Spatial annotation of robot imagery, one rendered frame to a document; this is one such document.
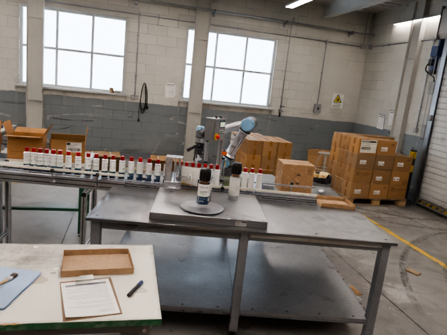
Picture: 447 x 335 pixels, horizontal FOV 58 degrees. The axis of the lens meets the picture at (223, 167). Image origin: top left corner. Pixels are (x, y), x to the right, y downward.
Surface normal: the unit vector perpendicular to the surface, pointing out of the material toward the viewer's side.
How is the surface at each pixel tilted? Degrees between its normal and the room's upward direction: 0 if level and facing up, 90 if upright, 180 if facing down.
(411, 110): 90
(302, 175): 90
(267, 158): 89
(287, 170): 90
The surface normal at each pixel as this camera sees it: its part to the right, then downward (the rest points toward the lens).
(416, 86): -0.97, -0.06
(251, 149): 0.21, 0.23
